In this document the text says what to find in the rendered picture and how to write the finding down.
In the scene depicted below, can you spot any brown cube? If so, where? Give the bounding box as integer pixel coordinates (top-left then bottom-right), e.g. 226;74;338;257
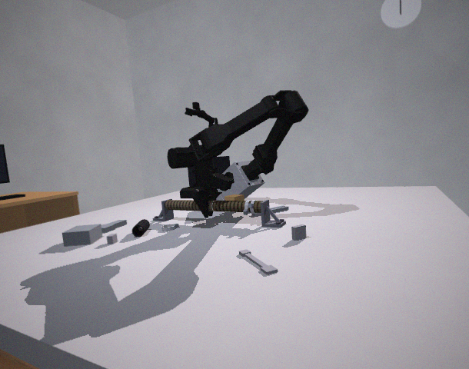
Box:
225;194;244;201

